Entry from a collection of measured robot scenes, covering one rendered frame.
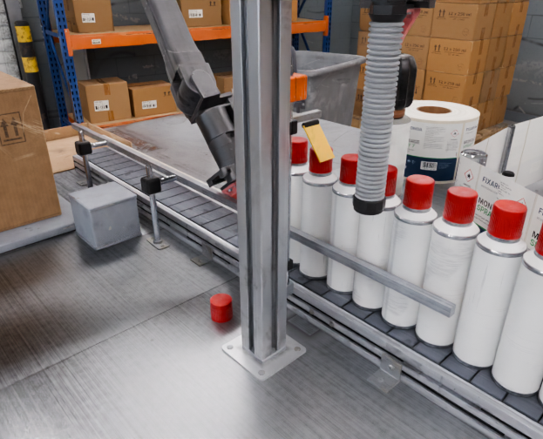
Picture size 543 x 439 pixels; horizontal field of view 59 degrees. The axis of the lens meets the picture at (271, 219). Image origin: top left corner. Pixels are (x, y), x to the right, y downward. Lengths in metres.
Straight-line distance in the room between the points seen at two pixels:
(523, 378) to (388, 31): 0.39
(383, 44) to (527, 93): 5.06
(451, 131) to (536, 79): 4.35
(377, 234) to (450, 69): 3.56
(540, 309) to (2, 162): 0.91
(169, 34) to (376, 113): 0.54
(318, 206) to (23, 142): 0.60
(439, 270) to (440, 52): 3.65
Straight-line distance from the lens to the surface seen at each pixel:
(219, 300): 0.74
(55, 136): 1.72
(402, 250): 0.61
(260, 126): 0.51
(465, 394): 0.63
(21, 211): 1.08
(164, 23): 0.95
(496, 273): 0.57
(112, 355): 0.73
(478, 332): 0.61
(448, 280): 0.60
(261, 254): 0.58
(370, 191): 0.50
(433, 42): 4.22
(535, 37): 5.47
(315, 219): 0.70
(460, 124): 1.14
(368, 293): 0.68
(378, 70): 0.47
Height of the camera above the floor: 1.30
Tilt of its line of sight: 26 degrees down
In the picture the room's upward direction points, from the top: straight up
